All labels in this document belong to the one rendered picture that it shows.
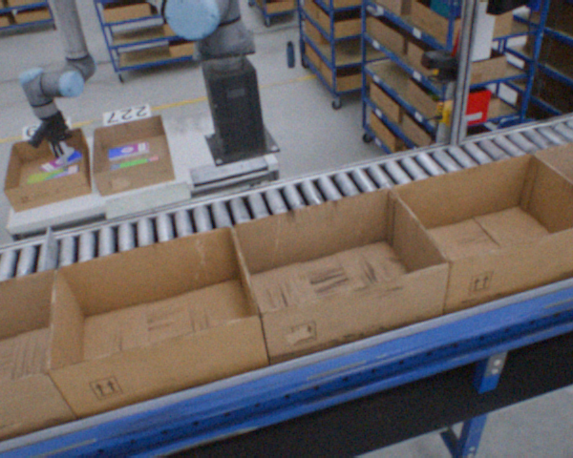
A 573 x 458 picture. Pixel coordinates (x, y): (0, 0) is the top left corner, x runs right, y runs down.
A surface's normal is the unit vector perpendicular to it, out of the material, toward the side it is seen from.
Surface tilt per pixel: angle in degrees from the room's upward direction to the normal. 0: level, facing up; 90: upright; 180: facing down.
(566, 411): 0
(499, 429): 0
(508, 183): 89
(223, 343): 91
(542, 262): 91
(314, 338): 91
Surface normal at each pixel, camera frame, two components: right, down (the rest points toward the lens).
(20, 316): 0.26, 0.59
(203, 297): -0.07, -0.77
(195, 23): -0.11, 0.70
